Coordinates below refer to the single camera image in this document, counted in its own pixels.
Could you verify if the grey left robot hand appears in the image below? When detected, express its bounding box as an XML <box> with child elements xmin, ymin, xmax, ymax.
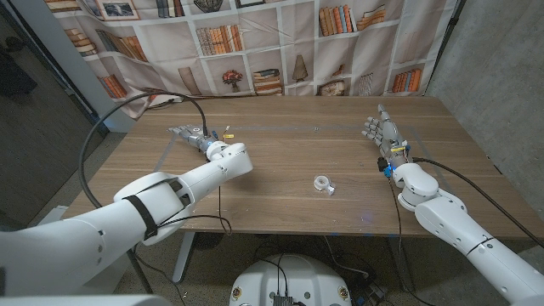
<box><xmin>167</xmin><ymin>123</ymin><xmax>220</xmax><ymax>154</ymax></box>

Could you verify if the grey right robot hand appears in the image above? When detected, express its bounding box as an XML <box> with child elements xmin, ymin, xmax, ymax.
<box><xmin>361</xmin><ymin>104</ymin><xmax>411</xmax><ymax>171</ymax></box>

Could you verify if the small clear tape dispenser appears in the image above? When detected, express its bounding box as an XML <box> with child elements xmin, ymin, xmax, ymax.
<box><xmin>313</xmin><ymin>174</ymin><xmax>336</xmax><ymax>196</ymax></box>

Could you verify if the black round floor object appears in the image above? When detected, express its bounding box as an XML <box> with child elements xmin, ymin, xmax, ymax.
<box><xmin>193</xmin><ymin>232</ymin><xmax>225</xmax><ymax>252</ymax></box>

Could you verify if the black backdrop stand pole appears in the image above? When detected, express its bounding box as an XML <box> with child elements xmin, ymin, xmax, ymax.
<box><xmin>424</xmin><ymin>0</ymin><xmax>468</xmax><ymax>88</ymax></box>

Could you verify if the white table leg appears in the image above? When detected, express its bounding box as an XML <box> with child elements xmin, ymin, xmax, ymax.
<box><xmin>172</xmin><ymin>231</ymin><xmax>196</xmax><ymax>284</ymax></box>

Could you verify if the grey table leg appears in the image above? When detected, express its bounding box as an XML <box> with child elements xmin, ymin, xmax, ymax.
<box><xmin>387</xmin><ymin>236</ymin><xmax>414</xmax><ymax>293</ymax></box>

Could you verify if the printed bookshelf backdrop cloth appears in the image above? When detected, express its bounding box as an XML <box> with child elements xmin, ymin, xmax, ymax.
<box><xmin>42</xmin><ymin>0</ymin><xmax>460</xmax><ymax>120</ymax></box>

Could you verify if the floor power strip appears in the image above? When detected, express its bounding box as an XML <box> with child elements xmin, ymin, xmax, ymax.
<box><xmin>355</xmin><ymin>280</ymin><xmax>388</xmax><ymax>306</ymax></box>

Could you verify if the white flat floor panel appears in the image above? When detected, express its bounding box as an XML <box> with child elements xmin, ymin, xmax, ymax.
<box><xmin>40</xmin><ymin>205</ymin><xmax>71</xmax><ymax>226</ymax></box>

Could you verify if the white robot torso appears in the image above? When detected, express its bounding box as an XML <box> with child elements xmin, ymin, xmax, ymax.
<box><xmin>229</xmin><ymin>253</ymin><xmax>352</xmax><ymax>306</ymax></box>

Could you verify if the white robot head edge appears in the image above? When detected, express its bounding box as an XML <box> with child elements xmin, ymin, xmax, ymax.
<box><xmin>0</xmin><ymin>294</ymin><xmax>173</xmax><ymax>306</ymax></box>

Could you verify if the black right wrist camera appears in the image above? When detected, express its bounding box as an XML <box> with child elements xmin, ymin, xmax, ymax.
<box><xmin>377</xmin><ymin>156</ymin><xmax>393</xmax><ymax>179</ymax></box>

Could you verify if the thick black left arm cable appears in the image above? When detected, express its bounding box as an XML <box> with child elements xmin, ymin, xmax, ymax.
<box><xmin>77</xmin><ymin>90</ymin><xmax>210</xmax><ymax>295</ymax></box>

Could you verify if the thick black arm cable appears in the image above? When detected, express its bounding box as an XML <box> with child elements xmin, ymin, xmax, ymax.
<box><xmin>77</xmin><ymin>90</ymin><xmax>210</xmax><ymax>295</ymax></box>
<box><xmin>411</xmin><ymin>156</ymin><xmax>544</xmax><ymax>250</ymax></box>

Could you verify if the thin dark left wrist cable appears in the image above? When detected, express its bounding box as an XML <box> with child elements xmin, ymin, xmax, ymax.
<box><xmin>134</xmin><ymin>185</ymin><xmax>234</xmax><ymax>306</ymax></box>

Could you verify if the thin dark wrist cable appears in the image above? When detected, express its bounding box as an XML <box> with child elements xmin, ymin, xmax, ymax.
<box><xmin>134</xmin><ymin>185</ymin><xmax>234</xmax><ymax>306</ymax></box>
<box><xmin>387</xmin><ymin>177</ymin><xmax>439</xmax><ymax>306</ymax></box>

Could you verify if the thin dark right wrist cable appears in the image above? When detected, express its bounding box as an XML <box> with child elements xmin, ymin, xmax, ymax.
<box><xmin>387</xmin><ymin>177</ymin><xmax>439</xmax><ymax>306</ymax></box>

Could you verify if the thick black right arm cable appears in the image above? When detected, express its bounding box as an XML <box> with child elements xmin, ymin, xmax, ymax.
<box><xmin>411</xmin><ymin>156</ymin><xmax>544</xmax><ymax>250</ymax></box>

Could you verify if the white floor cable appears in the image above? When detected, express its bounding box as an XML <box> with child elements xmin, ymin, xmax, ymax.
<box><xmin>323</xmin><ymin>235</ymin><xmax>370</xmax><ymax>280</ymax></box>

